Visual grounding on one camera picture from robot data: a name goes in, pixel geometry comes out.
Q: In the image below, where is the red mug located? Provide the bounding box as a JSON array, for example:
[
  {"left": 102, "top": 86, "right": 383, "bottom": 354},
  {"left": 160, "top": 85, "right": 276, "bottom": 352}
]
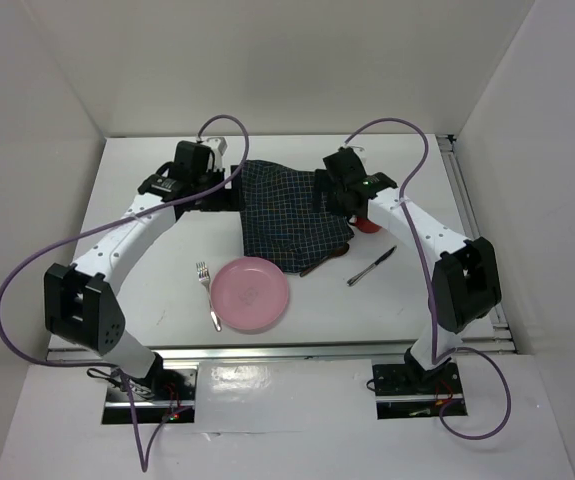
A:
[{"left": 348, "top": 216, "right": 381, "bottom": 234}]

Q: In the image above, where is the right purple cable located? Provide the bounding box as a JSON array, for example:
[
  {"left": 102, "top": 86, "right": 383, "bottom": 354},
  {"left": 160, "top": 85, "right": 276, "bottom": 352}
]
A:
[{"left": 342, "top": 117, "right": 513, "bottom": 441}]

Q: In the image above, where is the front aluminium rail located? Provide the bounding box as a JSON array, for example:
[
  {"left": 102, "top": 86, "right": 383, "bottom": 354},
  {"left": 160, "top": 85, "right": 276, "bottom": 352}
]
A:
[{"left": 47, "top": 337, "right": 516, "bottom": 362}]

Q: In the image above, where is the purple cable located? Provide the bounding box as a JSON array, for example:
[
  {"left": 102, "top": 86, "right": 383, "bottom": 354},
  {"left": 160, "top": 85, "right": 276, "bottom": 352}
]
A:
[
  {"left": 0, "top": 114, "right": 251, "bottom": 473},
  {"left": 342, "top": 117, "right": 513, "bottom": 441}
]

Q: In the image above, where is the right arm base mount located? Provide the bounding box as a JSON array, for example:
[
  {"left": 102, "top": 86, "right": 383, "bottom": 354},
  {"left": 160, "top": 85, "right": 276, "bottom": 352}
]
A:
[{"left": 366, "top": 362, "right": 468, "bottom": 420}]

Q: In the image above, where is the silver table knife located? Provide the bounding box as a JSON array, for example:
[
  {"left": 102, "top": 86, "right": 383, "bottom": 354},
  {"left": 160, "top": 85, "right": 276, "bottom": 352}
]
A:
[{"left": 346, "top": 245, "right": 397, "bottom": 287}]

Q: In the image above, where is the brown wooden spoon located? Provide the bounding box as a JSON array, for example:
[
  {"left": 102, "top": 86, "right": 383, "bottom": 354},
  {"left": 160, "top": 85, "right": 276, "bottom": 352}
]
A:
[{"left": 299, "top": 243, "right": 350, "bottom": 277}]

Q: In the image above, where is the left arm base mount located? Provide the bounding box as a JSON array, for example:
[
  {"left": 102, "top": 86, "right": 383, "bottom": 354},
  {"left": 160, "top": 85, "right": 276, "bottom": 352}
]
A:
[{"left": 89, "top": 364, "right": 198, "bottom": 425}]

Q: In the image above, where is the pink plate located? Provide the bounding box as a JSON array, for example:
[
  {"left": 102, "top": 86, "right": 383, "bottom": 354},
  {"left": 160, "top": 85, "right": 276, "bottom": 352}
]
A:
[{"left": 210, "top": 257, "right": 290, "bottom": 333}]

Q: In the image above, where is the silver fork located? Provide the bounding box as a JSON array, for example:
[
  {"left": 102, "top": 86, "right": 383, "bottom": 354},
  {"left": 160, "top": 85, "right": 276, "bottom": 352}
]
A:
[{"left": 196, "top": 262, "right": 222, "bottom": 332}]

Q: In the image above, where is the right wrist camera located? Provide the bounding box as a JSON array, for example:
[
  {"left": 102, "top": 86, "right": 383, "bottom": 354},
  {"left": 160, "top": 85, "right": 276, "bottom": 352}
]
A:
[{"left": 323, "top": 147, "right": 367, "bottom": 186}]

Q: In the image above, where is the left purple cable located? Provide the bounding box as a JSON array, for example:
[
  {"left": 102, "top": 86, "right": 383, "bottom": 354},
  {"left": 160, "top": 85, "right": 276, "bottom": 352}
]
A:
[{"left": 0, "top": 114, "right": 251, "bottom": 473}]

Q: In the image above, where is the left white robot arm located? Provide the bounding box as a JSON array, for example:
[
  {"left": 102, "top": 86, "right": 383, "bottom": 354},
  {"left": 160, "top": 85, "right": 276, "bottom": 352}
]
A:
[{"left": 44, "top": 162, "right": 242, "bottom": 399}]

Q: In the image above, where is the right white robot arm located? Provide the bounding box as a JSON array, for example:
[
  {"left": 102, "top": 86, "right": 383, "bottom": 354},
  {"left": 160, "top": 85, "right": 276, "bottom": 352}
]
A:
[{"left": 314, "top": 170, "right": 502, "bottom": 392}]

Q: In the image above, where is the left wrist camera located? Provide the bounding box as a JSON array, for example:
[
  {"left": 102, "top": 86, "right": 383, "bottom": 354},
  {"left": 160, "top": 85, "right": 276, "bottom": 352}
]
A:
[{"left": 168, "top": 137, "right": 228, "bottom": 181}]

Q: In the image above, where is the dark checkered cloth napkin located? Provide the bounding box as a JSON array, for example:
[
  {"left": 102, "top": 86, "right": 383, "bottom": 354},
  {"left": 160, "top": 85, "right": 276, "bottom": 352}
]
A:
[{"left": 236, "top": 160, "right": 354, "bottom": 274}]

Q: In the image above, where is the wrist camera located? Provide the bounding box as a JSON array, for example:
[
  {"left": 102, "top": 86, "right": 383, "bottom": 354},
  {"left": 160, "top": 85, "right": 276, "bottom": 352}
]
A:
[
  {"left": 323, "top": 147, "right": 367, "bottom": 186},
  {"left": 168, "top": 137, "right": 228, "bottom": 181}
]

